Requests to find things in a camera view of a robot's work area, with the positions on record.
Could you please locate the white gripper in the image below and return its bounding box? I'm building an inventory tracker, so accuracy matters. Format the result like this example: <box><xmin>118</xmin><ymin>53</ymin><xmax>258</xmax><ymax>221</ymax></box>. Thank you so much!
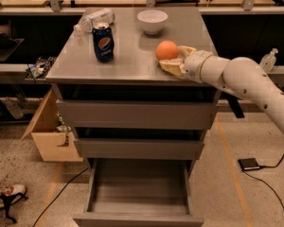
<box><xmin>159</xmin><ymin>45</ymin><xmax>213</xmax><ymax>83</ymax></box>

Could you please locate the orange fruit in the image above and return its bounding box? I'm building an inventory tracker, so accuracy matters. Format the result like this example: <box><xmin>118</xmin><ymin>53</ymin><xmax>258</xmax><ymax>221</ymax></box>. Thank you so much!
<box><xmin>155</xmin><ymin>41</ymin><xmax>179</xmax><ymax>61</ymax></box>

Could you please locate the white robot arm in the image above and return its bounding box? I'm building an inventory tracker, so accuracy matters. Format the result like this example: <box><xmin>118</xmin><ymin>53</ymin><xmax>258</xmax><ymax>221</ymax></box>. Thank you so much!
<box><xmin>156</xmin><ymin>45</ymin><xmax>284</xmax><ymax>134</ymax></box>

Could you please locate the grey top drawer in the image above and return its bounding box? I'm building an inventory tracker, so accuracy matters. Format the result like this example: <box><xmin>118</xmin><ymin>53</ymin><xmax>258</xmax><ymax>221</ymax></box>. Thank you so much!
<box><xmin>57</xmin><ymin>99</ymin><xmax>217</xmax><ymax>130</ymax></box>

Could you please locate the grey drawer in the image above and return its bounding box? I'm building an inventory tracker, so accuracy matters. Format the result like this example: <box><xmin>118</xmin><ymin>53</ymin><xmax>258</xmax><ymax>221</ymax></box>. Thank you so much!
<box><xmin>73</xmin><ymin>159</ymin><xmax>204</xmax><ymax>227</ymax></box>
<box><xmin>57</xmin><ymin>99</ymin><xmax>217</xmax><ymax>130</ymax></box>
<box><xmin>74</xmin><ymin>138</ymin><xmax>204</xmax><ymax>160</ymax></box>

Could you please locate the grey drawer cabinet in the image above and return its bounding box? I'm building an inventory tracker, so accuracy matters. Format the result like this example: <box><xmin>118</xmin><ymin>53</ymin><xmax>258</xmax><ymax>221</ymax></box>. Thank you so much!
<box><xmin>45</xmin><ymin>6</ymin><xmax>230</xmax><ymax>162</ymax></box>

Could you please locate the grey middle drawer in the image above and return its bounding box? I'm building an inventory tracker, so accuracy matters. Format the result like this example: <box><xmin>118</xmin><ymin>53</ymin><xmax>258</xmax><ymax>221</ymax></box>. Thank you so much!
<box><xmin>74</xmin><ymin>138</ymin><xmax>204</xmax><ymax>160</ymax></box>

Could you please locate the grey bottom drawer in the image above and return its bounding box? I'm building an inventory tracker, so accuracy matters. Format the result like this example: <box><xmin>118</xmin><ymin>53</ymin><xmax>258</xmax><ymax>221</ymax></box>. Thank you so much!
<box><xmin>73</xmin><ymin>159</ymin><xmax>204</xmax><ymax>227</ymax></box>

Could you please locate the white ceramic bowl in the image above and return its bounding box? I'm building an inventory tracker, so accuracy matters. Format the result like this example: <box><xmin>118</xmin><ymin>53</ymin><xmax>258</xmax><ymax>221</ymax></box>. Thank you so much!
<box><xmin>137</xmin><ymin>9</ymin><xmax>168</xmax><ymax>35</ymax></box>

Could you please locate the blue Pepsi can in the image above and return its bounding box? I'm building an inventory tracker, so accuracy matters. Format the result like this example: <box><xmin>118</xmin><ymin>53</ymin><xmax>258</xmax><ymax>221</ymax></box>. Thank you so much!
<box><xmin>92</xmin><ymin>23</ymin><xmax>115</xmax><ymax>62</ymax></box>

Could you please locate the hand sanitizer pump bottle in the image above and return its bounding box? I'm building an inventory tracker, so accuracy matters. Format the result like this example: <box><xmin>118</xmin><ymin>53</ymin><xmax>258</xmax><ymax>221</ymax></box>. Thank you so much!
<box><xmin>259</xmin><ymin>48</ymin><xmax>278</xmax><ymax>73</ymax></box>

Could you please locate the black foot pedal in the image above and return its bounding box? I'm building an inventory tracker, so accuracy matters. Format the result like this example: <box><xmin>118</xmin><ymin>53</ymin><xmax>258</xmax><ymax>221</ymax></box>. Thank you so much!
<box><xmin>238</xmin><ymin>158</ymin><xmax>260</xmax><ymax>171</ymax></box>

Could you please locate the clutter tray on shelf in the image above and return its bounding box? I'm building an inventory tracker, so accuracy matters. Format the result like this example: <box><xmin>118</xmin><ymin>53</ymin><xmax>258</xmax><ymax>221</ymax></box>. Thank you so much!
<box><xmin>26</xmin><ymin>57</ymin><xmax>56</xmax><ymax>79</ymax></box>

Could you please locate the cardboard box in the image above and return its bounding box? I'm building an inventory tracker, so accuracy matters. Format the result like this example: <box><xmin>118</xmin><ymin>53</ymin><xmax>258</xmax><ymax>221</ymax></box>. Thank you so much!
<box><xmin>21</xmin><ymin>89</ymin><xmax>83</xmax><ymax>162</ymax></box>

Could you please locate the grey long shelf bench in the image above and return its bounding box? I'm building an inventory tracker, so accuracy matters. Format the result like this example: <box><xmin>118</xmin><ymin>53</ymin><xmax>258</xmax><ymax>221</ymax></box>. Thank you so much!
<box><xmin>0</xmin><ymin>7</ymin><xmax>284</xmax><ymax>87</ymax></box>

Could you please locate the black tripod stand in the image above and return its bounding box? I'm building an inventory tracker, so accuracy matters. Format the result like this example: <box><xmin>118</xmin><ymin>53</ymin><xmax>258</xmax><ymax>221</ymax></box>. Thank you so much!
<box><xmin>0</xmin><ymin>194</ymin><xmax>27</xmax><ymax>223</ymax></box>

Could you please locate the white orange sneaker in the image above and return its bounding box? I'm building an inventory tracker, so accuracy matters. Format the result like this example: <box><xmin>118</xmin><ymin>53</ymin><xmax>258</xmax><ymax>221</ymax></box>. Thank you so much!
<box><xmin>0</xmin><ymin>183</ymin><xmax>27</xmax><ymax>209</ymax></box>

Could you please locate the black pedal cable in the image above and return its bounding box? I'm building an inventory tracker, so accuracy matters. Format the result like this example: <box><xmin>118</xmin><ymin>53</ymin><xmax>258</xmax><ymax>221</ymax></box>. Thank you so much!
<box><xmin>242</xmin><ymin>142</ymin><xmax>284</xmax><ymax>227</ymax></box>

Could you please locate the black floor cable left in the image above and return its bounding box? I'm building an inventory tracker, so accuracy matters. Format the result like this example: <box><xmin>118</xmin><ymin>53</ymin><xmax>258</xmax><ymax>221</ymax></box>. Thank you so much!
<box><xmin>32</xmin><ymin>166</ymin><xmax>90</xmax><ymax>227</ymax></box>

